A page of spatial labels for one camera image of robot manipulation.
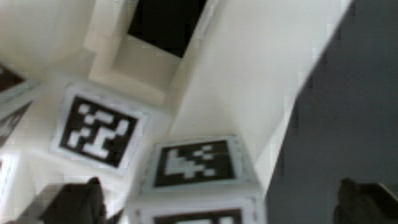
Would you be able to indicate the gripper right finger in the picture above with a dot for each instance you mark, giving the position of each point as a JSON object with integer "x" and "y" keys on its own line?
{"x": 366, "y": 203}

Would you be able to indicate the white tagged cube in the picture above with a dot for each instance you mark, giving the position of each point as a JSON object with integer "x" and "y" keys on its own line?
{"x": 16, "y": 88}
{"x": 199, "y": 188}

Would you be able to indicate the white chair back frame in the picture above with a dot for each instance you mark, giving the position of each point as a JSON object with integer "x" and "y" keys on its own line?
{"x": 161, "y": 70}

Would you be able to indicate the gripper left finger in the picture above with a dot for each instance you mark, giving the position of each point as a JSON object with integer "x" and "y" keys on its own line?
{"x": 72, "y": 207}

